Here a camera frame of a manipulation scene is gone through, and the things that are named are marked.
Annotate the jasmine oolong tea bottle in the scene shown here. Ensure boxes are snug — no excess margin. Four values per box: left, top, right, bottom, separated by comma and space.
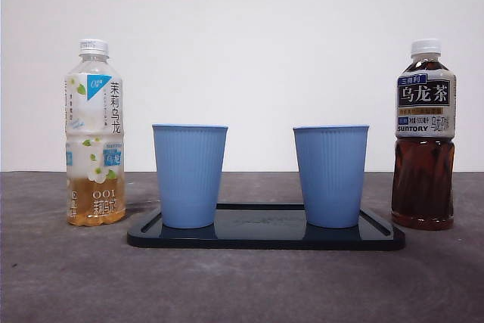
64, 38, 126, 227

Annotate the dark oolong tea bottle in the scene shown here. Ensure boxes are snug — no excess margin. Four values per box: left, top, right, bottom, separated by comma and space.
391, 38, 458, 231

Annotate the blue ribbed plastic cup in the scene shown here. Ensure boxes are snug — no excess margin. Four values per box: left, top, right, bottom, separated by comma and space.
293, 124, 371, 229
151, 123, 229, 229

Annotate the dark blue flat tray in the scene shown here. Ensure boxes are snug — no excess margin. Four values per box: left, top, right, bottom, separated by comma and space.
126, 203, 406, 251

